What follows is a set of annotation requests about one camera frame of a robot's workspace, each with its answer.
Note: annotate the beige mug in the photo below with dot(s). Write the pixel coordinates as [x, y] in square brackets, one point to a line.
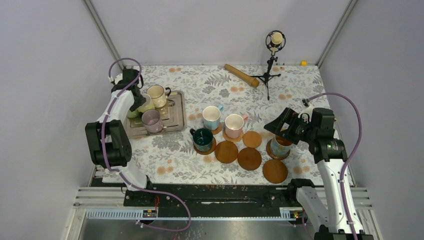
[159, 95]

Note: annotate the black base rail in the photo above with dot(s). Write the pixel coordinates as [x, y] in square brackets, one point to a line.
[201, 201]

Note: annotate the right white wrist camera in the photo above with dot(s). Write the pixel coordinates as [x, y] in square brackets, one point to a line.
[306, 111]

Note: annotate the light blue mug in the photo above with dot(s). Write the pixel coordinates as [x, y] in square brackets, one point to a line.
[211, 117]

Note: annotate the yellow-green mug white inside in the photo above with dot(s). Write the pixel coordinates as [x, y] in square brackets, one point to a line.
[148, 105]

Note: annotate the floral patterned table mat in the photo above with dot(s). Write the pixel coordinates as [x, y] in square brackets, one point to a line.
[170, 158]

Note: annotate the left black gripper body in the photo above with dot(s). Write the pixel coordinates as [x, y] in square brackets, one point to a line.
[139, 101]

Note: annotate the mauve purple mug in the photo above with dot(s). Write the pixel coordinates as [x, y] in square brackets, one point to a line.
[152, 121]

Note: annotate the pink mug white inside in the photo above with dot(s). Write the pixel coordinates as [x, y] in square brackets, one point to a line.
[234, 124]

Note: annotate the blue mug orange inside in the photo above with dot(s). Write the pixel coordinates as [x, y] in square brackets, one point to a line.
[279, 147]

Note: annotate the wooden rolling pin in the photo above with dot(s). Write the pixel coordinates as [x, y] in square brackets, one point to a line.
[251, 81]

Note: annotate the dark scuffed brown coaster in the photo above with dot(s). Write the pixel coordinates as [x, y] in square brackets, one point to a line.
[270, 154]

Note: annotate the woven rattan coaster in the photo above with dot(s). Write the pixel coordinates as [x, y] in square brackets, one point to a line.
[233, 140]

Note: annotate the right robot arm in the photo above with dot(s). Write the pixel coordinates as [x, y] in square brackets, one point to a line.
[337, 219]

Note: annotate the glossy brown coaster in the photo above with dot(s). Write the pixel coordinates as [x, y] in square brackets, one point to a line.
[212, 150]

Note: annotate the metal serving tray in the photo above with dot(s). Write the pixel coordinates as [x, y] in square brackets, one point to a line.
[173, 116]

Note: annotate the dark green mug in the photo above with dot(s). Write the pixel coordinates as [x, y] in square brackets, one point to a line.
[202, 139]

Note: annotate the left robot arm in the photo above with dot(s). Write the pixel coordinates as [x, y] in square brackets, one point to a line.
[108, 143]

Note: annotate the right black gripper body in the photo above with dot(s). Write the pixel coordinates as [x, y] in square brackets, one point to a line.
[298, 129]

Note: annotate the light cork coaster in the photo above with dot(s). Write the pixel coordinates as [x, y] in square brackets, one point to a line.
[252, 139]
[217, 130]

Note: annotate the microphone on black tripod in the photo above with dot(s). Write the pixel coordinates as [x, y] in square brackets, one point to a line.
[275, 41]

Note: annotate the light green mug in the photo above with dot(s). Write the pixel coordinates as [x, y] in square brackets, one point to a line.
[131, 114]

